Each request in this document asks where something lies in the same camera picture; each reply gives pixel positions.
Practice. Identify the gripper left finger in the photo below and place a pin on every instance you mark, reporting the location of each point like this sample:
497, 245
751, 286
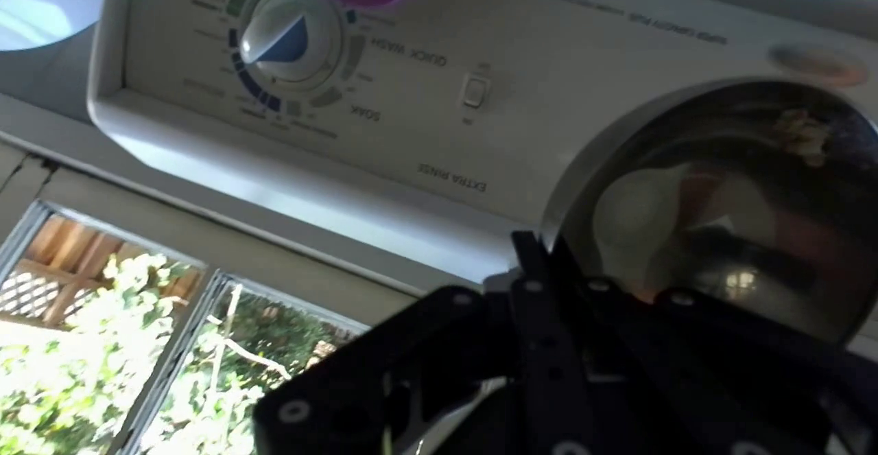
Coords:
418, 345

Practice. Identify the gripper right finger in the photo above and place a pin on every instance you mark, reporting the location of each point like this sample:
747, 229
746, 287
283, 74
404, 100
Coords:
713, 372

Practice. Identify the silver metal bowl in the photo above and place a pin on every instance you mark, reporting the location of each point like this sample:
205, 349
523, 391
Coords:
741, 201

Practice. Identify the white washing machine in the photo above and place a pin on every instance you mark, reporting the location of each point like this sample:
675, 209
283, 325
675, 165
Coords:
549, 84

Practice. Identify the window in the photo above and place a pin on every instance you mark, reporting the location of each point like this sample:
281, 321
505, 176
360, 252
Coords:
103, 345

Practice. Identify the white and blue washer knob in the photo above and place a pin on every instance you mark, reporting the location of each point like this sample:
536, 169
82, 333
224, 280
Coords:
285, 36

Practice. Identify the pale blue plastic plate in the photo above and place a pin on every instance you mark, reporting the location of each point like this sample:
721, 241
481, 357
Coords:
41, 9

